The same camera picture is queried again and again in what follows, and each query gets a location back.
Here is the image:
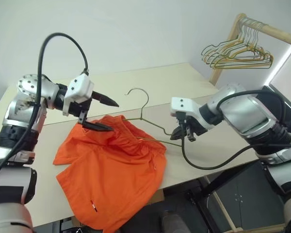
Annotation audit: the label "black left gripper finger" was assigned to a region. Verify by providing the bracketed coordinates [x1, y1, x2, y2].
[91, 91, 120, 108]
[78, 110, 115, 133]

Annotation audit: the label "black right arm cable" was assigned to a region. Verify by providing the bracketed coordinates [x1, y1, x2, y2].
[176, 89, 291, 170]

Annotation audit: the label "wooden clothes rack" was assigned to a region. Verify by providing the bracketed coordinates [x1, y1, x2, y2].
[208, 13, 291, 85]

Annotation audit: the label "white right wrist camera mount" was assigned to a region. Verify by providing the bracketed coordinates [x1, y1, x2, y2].
[169, 97, 215, 131]

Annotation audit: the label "orange shorts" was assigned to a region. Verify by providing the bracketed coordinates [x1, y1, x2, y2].
[53, 115, 167, 233]

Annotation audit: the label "dark rounded shape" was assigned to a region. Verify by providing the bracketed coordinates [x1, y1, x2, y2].
[161, 210, 186, 233]

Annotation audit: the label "gold wire hanger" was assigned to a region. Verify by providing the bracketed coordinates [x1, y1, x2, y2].
[207, 23, 272, 67]
[203, 22, 269, 64]

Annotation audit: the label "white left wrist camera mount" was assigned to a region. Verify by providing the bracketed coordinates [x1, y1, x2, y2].
[62, 73, 95, 117]

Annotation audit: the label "bunch of wire hangers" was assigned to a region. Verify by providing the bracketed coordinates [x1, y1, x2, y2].
[211, 24, 274, 70]

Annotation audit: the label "thin wooden strip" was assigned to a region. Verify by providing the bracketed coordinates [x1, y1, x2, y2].
[204, 176, 286, 233]

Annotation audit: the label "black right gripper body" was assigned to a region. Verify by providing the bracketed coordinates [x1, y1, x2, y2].
[176, 110, 209, 142]

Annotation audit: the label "dark grey cabinet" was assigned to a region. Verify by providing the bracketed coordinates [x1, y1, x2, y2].
[206, 160, 288, 230]

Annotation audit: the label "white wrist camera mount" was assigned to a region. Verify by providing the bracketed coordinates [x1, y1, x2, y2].
[169, 97, 215, 131]
[62, 73, 95, 117]

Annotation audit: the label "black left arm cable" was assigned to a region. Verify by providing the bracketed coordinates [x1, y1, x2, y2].
[0, 33, 90, 185]

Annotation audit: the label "flat brown cardboard sheet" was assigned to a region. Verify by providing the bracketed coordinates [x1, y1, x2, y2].
[145, 188, 166, 206]

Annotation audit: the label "olive green wire hanger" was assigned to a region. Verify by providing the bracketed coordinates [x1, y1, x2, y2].
[122, 87, 185, 148]

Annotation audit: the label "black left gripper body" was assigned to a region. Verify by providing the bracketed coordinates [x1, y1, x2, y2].
[69, 96, 93, 119]

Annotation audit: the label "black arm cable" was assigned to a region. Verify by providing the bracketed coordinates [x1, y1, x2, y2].
[0, 33, 90, 185]
[176, 89, 291, 170]

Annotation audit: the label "black metal table frame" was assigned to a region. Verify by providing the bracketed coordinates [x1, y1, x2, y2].
[184, 159, 260, 233]

